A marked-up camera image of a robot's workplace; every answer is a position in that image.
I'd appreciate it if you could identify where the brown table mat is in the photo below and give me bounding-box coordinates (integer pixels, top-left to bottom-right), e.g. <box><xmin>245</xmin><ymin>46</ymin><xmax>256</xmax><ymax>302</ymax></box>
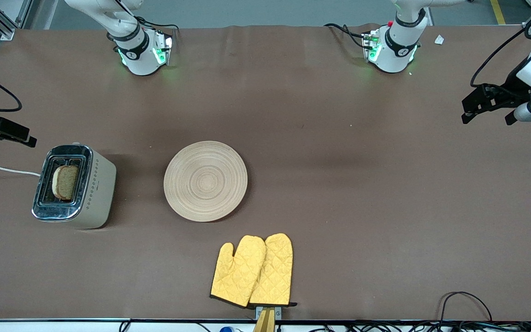
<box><xmin>0</xmin><ymin>24</ymin><xmax>531</xmax><ymax>322</ymax></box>

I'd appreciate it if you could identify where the black looped cable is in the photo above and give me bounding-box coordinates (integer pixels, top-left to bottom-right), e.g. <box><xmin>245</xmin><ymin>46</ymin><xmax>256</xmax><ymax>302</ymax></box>
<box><xmin>440</xmin><ymin>291</ymin><xmax>493</xmax><ymax>323</ymax></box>

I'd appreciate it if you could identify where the yellow quilted oven mitt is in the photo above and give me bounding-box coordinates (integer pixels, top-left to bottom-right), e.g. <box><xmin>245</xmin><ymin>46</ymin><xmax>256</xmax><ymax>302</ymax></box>
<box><xmin>210</xmin><ymin>236</ymin><xmax>267</xmax><ymax>308</ymax></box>
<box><xmin>248</xmin><ymin>233</ymin><xmax>297</xmax><ymax>308</ymax></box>

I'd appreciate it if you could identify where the round wooden plate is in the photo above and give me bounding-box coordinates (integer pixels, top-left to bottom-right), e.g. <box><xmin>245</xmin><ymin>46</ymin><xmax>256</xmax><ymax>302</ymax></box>
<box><xmin>164</xmin><ymin>141</ymin><xmax>248</xmax><ymax>223</ymax></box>

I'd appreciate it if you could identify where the black arm base cable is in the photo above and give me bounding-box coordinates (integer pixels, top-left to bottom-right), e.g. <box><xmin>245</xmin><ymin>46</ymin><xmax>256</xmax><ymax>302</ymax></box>
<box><xmin>134</xmin><ymin>16</ymin><xmax>181</xmax><ymax>31</ymax></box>
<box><xmin>324</xmin><ymin>23</ymin><xmax>367</xmax><ymax>49</ymax></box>

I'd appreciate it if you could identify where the chrome and beige toaster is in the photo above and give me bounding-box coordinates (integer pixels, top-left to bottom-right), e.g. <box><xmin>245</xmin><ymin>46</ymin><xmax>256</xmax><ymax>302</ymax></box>
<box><xmin>31</xmin><ymin>142</ymin><xmax>117</xmax><ymax>230</ymax></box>

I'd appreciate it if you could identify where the small metal bracket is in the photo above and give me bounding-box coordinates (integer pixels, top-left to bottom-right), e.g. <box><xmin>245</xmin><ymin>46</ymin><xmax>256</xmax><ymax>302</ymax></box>
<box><xmin>255</xmin><ymin>306</ymin><xmax>283</xmax><ymax>321</ymax></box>

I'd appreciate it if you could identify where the brown bread slice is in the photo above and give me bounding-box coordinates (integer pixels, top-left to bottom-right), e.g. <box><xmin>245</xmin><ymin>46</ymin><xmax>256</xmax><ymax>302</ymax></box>
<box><xmin>52</xmin><ymin>165</ymin><xmax>80</xmax><ymax>202</ymax></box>

